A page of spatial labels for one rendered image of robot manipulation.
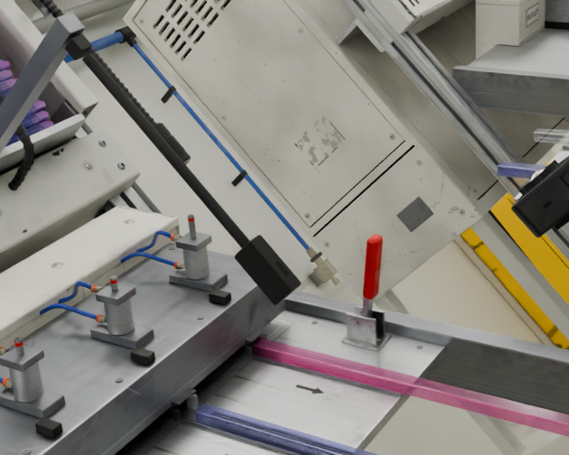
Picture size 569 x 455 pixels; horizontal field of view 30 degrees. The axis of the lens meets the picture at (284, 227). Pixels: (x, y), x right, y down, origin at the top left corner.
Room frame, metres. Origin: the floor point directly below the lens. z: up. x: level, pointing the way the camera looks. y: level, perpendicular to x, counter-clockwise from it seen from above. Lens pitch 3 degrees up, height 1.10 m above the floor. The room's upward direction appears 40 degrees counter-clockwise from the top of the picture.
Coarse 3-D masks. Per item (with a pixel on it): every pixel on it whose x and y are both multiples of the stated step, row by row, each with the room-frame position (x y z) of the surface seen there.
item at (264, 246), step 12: (252, 240) 0.72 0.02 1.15; (264, 240) 0.73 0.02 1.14; (240, 252) 0.73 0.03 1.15; (252, 252) 0.72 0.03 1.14; (264, 252) 0.72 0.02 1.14; (240, 264) 0.73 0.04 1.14; (252, 264) 0.73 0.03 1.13; (264, 264) 0.72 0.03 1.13; (276, 264) 0.72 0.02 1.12; (252, 276) 0.73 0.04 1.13; (264, 276) 0.73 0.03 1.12; (276, 276) 0.72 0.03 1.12; (288, 276) 0.73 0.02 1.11; (264, 288) 0.73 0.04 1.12; (276, 288) 0.73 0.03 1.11; (288, 288) 0.72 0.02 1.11; (276, 300) 0.73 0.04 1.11
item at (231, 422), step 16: (208, 416) 0.88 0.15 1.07; (224, 416) 0.88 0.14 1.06; (240, 416) 0.88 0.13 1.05; (240, 432) 0.87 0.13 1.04; (256, 432) 0.86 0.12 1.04; (272, 432) 0.85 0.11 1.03; (288, 432) 0.85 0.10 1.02; (288, 448) 0.85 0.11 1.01; (304, 448) 0.84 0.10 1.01; (320, 448) 0.83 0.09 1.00; (336, 448) 0.83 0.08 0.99; (352, 448) 0.83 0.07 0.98
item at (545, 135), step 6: (534, 132) 1.17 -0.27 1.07; (540, 132) 1.17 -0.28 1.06; (546, 132) 1.17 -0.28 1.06; (552, 132) 1.17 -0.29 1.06; (558, 132) 1.16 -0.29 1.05; (564, 132) 1.16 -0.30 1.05; (534, 138) 1.18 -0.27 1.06; (540, 138) 1.17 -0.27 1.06; (546, 138) 1.17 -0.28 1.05; (552, 138) 1.17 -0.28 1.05; (558, 138) 1.16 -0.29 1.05; (564, 138) 1.16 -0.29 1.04
